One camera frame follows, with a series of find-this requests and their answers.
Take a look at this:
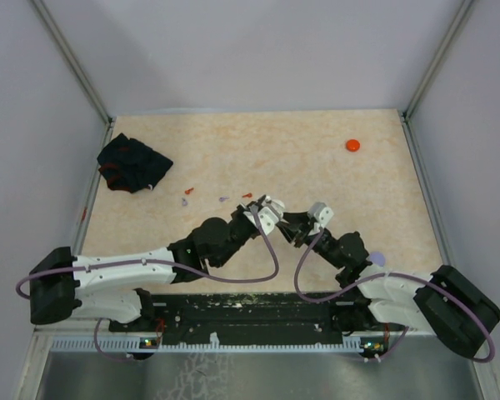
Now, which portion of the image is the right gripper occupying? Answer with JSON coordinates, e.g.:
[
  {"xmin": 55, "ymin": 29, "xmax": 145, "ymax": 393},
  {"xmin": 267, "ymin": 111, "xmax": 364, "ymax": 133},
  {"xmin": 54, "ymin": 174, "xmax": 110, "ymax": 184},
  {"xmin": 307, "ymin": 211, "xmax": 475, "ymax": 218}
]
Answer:
[{"xmin": 278, "ymin": 210, "xmax": 346, "ymax": 269}]

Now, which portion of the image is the white earbud charging case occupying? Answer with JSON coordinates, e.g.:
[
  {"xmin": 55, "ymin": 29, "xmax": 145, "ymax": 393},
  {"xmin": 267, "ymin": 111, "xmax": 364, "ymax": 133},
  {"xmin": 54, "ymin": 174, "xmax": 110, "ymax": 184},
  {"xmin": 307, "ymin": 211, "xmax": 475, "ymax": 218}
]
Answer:
[{"xmin": 269, "ymin": 199, "xmax": 285, "ymax": 214}]

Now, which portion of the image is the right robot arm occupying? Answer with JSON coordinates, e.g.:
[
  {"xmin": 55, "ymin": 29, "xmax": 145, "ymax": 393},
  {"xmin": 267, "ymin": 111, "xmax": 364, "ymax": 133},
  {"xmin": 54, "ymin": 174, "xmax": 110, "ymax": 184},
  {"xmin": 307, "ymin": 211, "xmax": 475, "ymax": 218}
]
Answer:
[{"xmin": 277, "ymin": 208, "xmax": 500, "ymax": 363}]

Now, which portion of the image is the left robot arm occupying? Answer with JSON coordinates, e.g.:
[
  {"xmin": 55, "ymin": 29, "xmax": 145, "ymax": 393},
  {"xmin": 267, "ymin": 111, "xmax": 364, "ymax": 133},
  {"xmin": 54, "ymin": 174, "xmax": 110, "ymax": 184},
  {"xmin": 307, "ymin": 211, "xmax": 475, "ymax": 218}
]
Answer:
[{"xmin": 23, "ymin": 195, "xmax": 285, "ymax": 331}]

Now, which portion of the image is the purple earbud case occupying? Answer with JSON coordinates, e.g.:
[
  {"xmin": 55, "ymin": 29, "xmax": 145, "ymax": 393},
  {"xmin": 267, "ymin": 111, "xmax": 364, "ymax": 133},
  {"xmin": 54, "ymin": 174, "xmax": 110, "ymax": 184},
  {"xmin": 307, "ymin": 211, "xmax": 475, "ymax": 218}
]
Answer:
[{"xmin": 368, "ymin": 251, "xmax": 387, "ymax": 267}]

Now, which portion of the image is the orange earbud case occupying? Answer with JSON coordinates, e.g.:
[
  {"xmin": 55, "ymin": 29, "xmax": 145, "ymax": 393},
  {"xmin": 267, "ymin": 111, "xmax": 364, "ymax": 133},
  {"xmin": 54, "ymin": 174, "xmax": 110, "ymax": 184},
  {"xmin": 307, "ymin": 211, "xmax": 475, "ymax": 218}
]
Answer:
[{"xmin": 345, "ymin": 139, "xmax": 361, "ymax": 153}]

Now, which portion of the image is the black cloth pouch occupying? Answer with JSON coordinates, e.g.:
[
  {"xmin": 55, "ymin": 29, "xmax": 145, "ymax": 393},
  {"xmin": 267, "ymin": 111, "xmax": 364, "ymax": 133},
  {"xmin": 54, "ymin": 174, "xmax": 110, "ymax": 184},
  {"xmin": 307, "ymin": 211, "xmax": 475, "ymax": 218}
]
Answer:
[{"xmin": 97, "ymin": 133, "xmax": 173, "ymax": 193}]

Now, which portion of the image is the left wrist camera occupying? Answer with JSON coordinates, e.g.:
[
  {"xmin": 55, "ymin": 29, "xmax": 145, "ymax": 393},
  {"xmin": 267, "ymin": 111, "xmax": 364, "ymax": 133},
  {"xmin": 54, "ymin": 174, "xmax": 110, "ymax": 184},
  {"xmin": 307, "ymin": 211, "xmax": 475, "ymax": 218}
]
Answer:
[{"xmin": 257, "ymin": 205, "xmax": 283, "ymax": 236}]

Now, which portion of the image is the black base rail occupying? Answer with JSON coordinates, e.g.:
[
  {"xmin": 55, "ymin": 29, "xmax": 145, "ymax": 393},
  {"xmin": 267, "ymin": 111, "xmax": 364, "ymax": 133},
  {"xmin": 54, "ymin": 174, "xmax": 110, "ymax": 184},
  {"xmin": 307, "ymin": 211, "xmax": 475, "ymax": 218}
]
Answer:
[{"xmin": 107, "ymin": 291, "xmax": 401, "ymax": 347}]

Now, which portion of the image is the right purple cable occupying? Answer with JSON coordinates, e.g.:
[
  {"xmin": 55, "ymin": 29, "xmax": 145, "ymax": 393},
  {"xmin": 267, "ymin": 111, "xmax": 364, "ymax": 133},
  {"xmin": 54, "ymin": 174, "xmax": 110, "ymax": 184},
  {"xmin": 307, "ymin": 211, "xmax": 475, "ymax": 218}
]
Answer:
[{"xmin": 294, "ymin": 228, "xmax": 497, "ymax": 363}]

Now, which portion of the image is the white cable duct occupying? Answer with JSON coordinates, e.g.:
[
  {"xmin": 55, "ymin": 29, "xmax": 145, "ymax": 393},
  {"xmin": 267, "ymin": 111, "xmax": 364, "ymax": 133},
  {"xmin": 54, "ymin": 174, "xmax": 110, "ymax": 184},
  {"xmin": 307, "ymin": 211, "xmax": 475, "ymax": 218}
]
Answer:
[{"xmin": 49, "ymin": 332, "xmax": 384, "ymax": 355}]

